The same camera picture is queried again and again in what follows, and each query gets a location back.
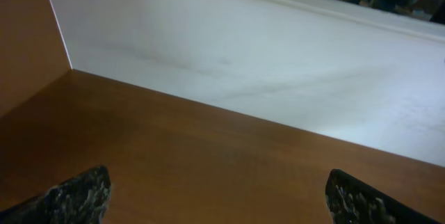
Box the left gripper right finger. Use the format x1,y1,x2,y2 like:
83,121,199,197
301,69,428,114
325,169,439,224

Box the cardboard panel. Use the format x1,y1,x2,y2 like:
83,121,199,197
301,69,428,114
1,0,71,115

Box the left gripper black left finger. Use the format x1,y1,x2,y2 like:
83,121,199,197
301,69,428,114
1,166,111,224

